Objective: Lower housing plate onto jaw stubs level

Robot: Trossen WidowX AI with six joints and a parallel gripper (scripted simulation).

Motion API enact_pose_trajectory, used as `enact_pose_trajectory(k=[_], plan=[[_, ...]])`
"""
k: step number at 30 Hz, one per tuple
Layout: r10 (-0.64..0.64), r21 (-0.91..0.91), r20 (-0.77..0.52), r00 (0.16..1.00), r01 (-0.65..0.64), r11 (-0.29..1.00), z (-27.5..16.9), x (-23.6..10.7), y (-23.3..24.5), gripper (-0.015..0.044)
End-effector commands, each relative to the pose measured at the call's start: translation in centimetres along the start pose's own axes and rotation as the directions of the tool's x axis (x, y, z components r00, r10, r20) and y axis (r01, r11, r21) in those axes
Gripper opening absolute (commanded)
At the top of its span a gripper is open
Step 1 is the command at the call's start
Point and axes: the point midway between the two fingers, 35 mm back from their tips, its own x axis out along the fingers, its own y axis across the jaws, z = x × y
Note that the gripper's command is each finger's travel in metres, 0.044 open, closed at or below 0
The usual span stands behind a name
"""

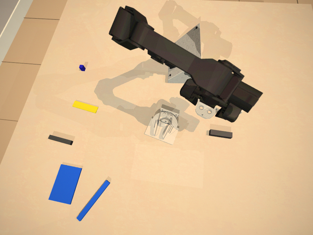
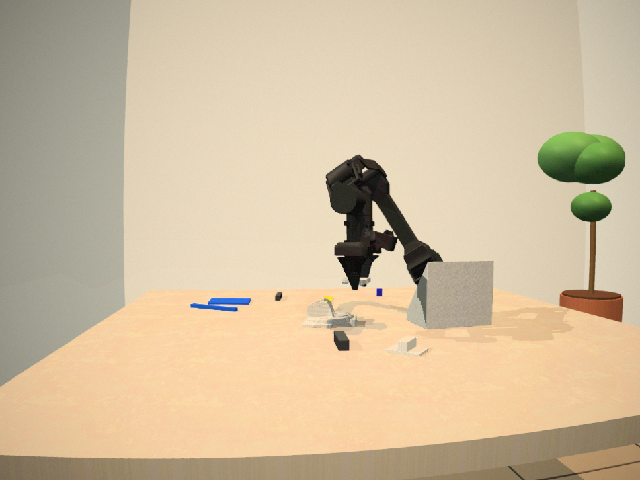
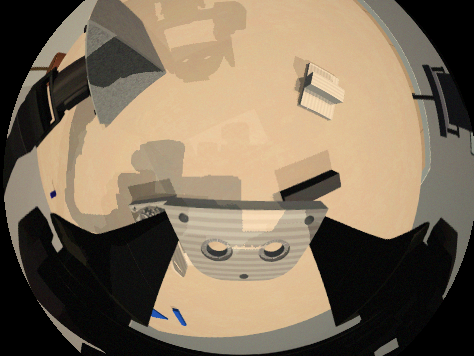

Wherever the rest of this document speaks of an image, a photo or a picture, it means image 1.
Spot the yellow flat bar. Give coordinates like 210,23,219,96
73,101,98,113

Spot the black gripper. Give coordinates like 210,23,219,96
180,78,242,123

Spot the blue rectangular plate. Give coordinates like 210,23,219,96
49,164,82,204

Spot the blue flat bar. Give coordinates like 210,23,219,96
77,180,110,221

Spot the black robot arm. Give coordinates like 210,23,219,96
109,6,263,113

